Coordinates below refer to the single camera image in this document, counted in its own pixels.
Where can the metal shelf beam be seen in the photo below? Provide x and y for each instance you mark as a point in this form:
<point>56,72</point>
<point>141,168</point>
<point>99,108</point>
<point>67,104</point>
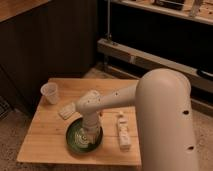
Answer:
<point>149,61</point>

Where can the upper wooden shelf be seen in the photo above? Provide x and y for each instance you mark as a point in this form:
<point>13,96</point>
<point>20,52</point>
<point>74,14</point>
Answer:
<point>200,11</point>

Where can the vertical metal pole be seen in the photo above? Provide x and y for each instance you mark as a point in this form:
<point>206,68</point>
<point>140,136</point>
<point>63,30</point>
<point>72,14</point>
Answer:
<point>108,20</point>

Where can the green ceramic bowl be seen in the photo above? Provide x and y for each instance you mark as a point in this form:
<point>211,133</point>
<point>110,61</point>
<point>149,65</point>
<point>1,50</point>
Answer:
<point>76,140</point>

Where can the clear plastic cup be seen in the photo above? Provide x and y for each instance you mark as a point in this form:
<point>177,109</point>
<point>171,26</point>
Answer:
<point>50,92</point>

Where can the white remote control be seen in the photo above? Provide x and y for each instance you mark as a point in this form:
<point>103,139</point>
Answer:
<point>123,132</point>

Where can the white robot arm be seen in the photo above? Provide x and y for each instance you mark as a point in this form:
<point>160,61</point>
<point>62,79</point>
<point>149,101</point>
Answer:
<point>161,99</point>

